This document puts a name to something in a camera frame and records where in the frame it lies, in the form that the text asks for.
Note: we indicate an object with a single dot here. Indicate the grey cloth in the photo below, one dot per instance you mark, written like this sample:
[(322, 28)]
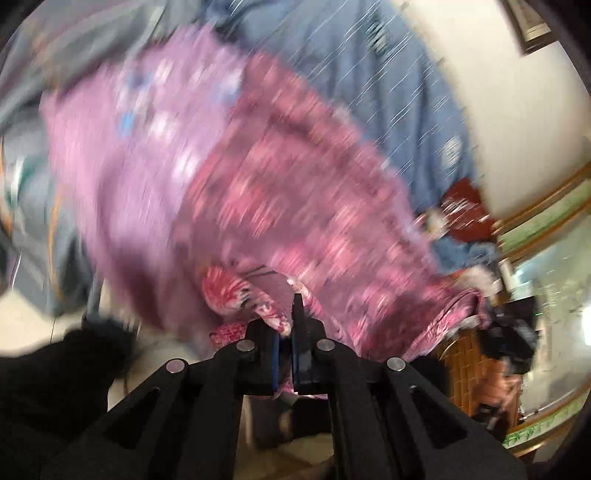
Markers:
[(41, 221)]

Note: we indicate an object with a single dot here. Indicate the wooden framed mirror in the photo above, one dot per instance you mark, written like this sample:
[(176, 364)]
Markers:
[(549, 286)]

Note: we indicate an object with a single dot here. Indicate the red cloth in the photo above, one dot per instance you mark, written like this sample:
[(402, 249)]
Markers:
[(461, 205)]

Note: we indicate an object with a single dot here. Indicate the dark framed wall picture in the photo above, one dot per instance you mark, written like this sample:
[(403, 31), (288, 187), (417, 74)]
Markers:
[(531, 25)]

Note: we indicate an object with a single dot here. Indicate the black cloth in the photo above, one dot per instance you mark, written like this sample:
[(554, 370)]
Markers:
[(51, 397)]

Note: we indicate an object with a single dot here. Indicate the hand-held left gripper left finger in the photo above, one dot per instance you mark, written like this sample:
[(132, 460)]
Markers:
[(276, 365)]

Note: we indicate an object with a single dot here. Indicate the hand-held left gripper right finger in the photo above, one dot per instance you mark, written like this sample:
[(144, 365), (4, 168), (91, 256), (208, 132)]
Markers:
[(296, 365)]

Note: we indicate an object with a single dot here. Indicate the blue speckled bed sheet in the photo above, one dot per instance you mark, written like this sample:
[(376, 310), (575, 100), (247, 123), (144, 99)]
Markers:
[(369, 92)]

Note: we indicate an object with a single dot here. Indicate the pink purple patterned garment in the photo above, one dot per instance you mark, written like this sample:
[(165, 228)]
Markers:
[(258, 194)]

